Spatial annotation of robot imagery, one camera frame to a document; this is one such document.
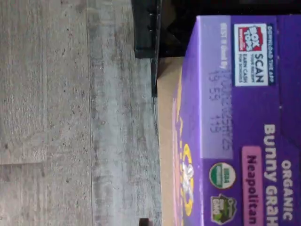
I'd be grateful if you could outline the purple Annie's box pink patch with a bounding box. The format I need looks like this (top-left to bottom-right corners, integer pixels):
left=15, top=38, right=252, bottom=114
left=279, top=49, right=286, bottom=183
left=172, top=15, right=301, bottom=226

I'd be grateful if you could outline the black metal shelving rack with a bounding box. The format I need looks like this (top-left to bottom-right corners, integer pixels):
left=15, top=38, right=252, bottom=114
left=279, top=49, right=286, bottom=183
left=131, top=0, right=301, bottom=226

